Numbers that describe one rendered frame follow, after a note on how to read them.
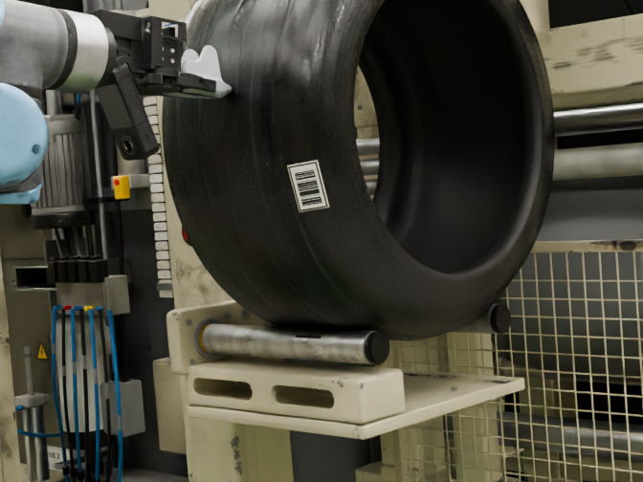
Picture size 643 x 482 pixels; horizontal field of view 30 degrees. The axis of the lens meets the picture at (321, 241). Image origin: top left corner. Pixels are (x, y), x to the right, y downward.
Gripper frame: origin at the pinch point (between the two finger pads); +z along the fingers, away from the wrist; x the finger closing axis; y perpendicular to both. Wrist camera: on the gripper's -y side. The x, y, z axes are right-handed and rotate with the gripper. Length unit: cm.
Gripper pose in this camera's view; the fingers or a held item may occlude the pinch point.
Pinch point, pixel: (221, 94)
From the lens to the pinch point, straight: 152.3
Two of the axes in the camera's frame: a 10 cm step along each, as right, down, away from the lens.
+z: 7.0, 0.3, 7.2
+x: -7.2, 0.2, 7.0
